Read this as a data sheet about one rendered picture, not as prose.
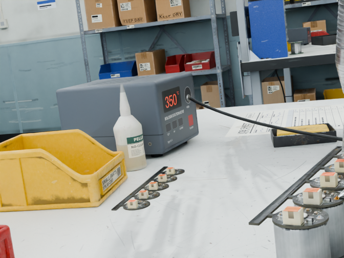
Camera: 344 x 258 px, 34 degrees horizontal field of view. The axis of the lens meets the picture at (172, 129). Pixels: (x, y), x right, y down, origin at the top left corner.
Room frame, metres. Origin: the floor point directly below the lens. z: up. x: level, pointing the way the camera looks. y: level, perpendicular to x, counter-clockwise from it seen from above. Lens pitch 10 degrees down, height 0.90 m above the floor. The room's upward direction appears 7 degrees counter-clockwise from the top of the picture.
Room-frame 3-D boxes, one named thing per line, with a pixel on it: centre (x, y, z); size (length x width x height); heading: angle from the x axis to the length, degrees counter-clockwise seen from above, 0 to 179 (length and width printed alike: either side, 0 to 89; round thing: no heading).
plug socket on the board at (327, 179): (0.28, -0.08, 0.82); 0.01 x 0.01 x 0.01; 58
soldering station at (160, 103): (0.75, 0.05, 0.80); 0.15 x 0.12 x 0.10; 63
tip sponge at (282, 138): (0.68, -0.16, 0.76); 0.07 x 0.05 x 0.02; 83
